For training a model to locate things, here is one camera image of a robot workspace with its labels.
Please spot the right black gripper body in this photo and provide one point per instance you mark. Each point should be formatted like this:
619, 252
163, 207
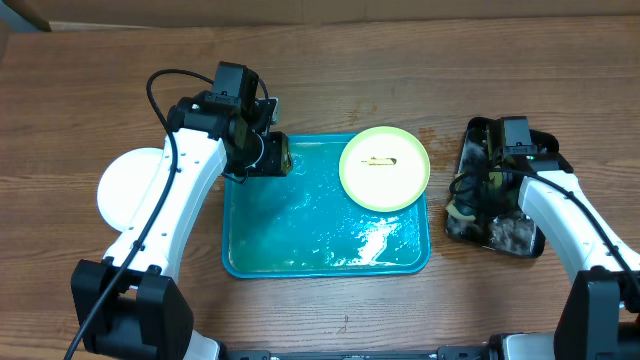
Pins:
492, 201

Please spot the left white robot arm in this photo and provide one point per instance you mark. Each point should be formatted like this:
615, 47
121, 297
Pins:
128, 304

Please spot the yellow-green rimmed plate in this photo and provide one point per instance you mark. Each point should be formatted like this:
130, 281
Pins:
384, 169

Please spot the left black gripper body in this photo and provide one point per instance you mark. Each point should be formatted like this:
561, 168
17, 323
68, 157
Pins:
263, 156

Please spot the yellow green sponge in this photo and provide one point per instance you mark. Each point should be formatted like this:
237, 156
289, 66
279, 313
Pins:
457, 210

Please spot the white plate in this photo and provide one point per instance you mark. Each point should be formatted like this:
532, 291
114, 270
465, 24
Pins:
124, 183

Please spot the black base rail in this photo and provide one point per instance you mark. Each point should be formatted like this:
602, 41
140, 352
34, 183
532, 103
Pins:
442, 353

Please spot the black water tray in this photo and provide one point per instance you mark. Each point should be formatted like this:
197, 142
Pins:
512, 233

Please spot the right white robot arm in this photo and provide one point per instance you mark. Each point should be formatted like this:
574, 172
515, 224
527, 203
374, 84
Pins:
543, 191

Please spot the teal plastic tray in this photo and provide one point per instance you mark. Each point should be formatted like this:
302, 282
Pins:
305, 225

